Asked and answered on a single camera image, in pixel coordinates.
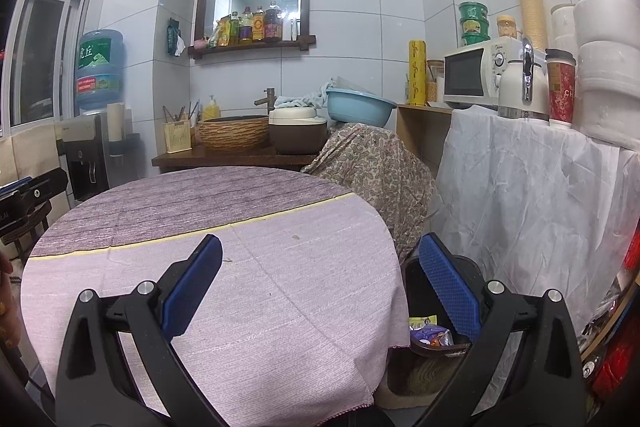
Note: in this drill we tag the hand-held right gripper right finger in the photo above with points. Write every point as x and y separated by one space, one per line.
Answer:
450 292

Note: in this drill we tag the glass storage jar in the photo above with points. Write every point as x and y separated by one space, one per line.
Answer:
435 82

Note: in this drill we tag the bundle of dark chopsticks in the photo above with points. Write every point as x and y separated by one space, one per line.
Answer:
180 112

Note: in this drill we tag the stack of white bowls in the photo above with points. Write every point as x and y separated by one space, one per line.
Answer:
607 32

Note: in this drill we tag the green tissue pack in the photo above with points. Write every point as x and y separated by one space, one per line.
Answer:
176 37

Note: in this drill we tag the bamboo style faucet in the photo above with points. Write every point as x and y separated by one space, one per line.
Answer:
270 99

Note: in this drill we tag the green seasoning bag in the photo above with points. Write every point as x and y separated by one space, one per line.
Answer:
213 39

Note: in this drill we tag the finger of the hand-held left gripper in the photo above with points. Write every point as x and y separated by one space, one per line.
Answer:
15 187
42 189

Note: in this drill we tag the sliding window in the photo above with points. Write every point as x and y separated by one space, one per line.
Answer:
40 57

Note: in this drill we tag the yellow green snack wrapper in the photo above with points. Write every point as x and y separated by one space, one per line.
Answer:
422 322

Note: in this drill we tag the white paper cup tube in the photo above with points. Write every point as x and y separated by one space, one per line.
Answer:
116 122

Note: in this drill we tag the yellow oil bottle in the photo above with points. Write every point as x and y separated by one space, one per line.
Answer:
245 26
258 24

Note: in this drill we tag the blue grey holder tray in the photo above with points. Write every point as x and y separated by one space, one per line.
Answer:
127 146

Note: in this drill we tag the blue water jug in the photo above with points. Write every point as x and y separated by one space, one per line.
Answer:
100 72

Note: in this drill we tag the white cup stack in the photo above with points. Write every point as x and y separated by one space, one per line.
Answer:
563 27

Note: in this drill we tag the yellow green pouch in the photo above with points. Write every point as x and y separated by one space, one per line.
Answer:
224 33

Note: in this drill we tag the wicker pattern sink basin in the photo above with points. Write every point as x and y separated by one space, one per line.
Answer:
232 134

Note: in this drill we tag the brown white rice cooker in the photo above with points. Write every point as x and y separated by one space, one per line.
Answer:
297 132

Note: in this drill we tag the dark wooden counter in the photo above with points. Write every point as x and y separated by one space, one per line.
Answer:
225 159

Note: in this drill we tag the white microwave oven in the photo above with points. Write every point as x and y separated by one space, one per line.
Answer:
475 77

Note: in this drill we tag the white electric kettle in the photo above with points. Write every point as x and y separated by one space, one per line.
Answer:
512 92

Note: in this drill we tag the dark soy sauce bottle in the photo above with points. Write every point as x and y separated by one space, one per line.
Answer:
272 23

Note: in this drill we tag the purple plastic bag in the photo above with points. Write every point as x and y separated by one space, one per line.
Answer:
429 335

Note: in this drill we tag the brown trash bin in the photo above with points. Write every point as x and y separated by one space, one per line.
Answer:
415 287

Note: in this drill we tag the white cover cloth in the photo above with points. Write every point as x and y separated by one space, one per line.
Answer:
525 197

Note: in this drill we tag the blue plastic basin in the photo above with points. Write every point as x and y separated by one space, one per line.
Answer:
357 107

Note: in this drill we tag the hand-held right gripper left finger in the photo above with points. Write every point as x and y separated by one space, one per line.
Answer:
192 287

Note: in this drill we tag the yellow soap bottle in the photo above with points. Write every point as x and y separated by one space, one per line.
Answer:
211 109

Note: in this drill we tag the grey water dispenser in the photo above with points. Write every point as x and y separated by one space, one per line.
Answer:
82 142

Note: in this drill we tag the beige chopstick holder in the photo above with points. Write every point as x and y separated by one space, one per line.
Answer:
178 137

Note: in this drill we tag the light blue towel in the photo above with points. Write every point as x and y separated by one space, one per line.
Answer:
305 99

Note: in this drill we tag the floral cloth cover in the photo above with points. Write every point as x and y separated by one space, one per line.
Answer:
370 177

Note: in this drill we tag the purple grey tablecloth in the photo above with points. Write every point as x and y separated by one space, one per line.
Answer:
250 282

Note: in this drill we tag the red paper cup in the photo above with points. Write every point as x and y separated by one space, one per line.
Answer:
561 92

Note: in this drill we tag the tall yellow box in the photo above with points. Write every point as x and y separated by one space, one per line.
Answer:
417 72

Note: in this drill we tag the light wooden cabinet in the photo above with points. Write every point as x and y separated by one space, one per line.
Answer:
420 137

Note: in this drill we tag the small wooden stool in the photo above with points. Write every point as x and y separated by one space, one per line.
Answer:
37 242

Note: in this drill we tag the beige cloth cover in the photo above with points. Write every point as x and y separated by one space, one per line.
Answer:
25 152

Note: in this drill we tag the red plastic bag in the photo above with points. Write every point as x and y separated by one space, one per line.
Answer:
620 357

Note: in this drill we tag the yellow lid jar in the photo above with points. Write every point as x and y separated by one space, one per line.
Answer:
506 28

